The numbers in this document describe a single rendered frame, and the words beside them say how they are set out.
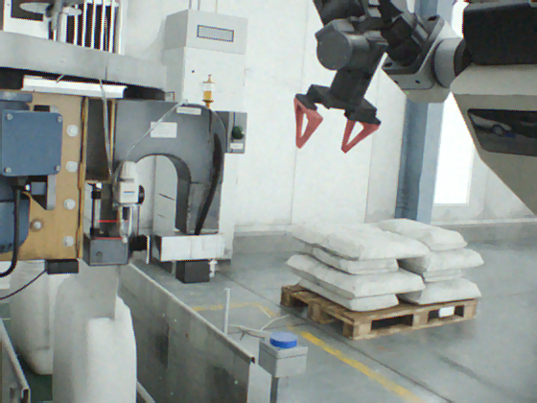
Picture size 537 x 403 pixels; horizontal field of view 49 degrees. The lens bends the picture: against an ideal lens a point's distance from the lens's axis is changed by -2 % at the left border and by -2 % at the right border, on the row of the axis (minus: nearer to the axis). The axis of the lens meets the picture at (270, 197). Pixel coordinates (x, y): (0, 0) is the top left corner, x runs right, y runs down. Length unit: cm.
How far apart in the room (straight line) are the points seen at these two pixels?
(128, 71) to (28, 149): 34
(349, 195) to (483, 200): 223
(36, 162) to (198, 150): 44
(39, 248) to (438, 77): 79
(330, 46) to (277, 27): 521
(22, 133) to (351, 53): 47
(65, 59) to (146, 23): 343
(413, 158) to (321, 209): 130
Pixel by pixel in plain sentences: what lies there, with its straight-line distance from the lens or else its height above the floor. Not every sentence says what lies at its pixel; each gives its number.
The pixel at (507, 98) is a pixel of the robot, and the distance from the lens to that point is 95.
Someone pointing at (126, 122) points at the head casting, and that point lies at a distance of 121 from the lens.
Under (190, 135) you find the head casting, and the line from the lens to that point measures 125.
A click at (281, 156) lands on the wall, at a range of 612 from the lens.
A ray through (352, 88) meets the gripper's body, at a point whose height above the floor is 137.
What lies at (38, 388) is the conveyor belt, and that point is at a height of 38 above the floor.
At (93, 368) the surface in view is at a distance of 156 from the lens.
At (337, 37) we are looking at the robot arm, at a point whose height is 144.
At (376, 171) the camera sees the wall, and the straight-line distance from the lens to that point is 688.
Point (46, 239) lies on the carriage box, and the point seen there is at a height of 107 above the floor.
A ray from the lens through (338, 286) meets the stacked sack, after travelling 390.
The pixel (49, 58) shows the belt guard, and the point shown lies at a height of 139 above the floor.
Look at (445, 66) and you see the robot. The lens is 109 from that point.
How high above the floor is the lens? 131
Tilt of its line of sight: 7 degrees down
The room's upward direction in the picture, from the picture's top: 4 degrees clockwise
